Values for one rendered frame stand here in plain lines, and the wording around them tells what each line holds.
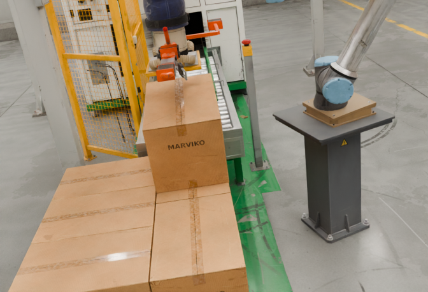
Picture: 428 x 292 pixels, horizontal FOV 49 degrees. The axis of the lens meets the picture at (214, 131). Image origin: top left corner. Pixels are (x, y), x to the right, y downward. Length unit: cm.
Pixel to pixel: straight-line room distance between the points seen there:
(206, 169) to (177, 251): 56
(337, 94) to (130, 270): 130
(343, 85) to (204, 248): 105
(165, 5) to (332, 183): 136
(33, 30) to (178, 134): 170
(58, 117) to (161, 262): 206
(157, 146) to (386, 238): 148
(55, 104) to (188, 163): 164
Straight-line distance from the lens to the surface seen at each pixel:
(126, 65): 370
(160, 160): 247
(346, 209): 298
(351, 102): 275
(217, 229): 222
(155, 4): 244
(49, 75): 378
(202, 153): 245
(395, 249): 297
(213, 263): 203
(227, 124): 329
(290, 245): 297
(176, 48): 227
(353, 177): 291
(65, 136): 392
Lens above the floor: 181
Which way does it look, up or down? 23 degrees down
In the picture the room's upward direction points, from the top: 8 degrees counter-clockwise
